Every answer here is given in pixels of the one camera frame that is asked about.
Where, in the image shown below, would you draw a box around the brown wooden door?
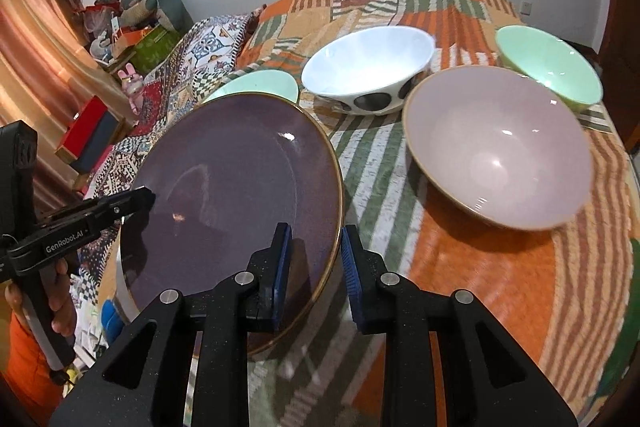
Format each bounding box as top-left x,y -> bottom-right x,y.
599,0 -> 640,152

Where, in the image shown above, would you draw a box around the mint green bowl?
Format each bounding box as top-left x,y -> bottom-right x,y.
495,25 -> 603,113

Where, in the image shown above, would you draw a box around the orange green patchwork tablecloth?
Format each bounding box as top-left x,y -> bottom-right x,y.
235,0 -> 639,426

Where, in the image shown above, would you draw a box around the green cardboard box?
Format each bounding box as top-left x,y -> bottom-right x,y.
130,26 -> 182,76

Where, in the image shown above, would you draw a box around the person's left hand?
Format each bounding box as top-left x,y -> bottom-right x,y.
4,258 -> 77,337

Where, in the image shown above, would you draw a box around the mint green plate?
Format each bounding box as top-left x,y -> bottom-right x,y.
204,69 -> 299,103

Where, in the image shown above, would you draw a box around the pink bowl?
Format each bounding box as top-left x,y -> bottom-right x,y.
402,65 -> 593,231

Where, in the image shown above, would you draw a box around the red and blue box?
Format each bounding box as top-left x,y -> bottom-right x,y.
55,96 -> 126,174

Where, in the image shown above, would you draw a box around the grey plush toy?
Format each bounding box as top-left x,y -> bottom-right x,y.
119,0 -> 193,35

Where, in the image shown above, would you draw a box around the patterned patchwork quilt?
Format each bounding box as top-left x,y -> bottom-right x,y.
72,8 -> 262,364

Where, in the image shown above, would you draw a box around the pink bunny toy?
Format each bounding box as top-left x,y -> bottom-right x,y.
117,63 -> 143,115

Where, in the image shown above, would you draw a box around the white bowl black dots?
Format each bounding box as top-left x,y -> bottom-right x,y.
300,26 -> 436,116

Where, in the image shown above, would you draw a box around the purple plate gold rim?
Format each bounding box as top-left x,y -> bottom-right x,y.
115,92 -> 344,355

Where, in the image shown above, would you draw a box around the orange striped curtain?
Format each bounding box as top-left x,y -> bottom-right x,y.
1,0 -> 132,211

